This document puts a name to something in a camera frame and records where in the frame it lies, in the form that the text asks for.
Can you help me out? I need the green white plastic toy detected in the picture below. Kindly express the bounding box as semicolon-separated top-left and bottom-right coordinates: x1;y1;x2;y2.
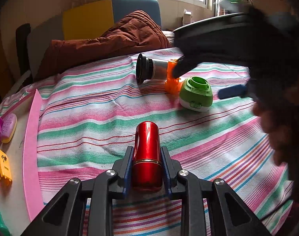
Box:
179;76;213;112

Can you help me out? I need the yellow plastic toy block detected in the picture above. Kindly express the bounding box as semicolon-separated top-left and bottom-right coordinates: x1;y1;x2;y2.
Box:
0;150;12;186

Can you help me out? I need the red metallic bottle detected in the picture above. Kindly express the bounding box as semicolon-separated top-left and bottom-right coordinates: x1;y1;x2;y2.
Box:
131;121;163;193

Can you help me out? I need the operator hand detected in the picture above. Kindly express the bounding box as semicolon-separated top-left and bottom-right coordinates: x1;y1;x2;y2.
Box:
252;80;299;178

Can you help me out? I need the orange plastic block toy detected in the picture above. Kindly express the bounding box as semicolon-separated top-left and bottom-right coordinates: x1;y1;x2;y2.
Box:
165;59;182;95

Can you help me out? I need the striped pink pillow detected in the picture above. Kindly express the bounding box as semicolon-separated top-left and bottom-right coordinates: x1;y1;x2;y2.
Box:
162;30;174;47

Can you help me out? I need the grey jar black lid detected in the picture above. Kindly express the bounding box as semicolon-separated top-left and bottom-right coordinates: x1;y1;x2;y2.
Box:
136;53;168;84

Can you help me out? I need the white carton box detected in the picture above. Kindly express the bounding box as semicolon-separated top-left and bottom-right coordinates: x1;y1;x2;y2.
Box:
182;9;193;26

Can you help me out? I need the pink tray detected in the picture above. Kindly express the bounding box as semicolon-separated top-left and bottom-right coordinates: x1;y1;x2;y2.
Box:
0;90;44;235

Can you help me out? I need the rust brown quilt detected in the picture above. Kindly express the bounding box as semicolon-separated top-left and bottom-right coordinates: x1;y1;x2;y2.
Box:
35;10;171;82

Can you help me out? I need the striped bed cover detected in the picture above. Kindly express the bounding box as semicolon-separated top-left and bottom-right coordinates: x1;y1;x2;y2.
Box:
0;55;291;233

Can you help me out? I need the multicolour padded headboard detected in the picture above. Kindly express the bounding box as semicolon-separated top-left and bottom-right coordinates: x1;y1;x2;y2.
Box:
15;0;162;77

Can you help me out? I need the purple yellow oval toy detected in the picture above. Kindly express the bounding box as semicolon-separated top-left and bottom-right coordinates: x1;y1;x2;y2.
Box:
0;113;18;143

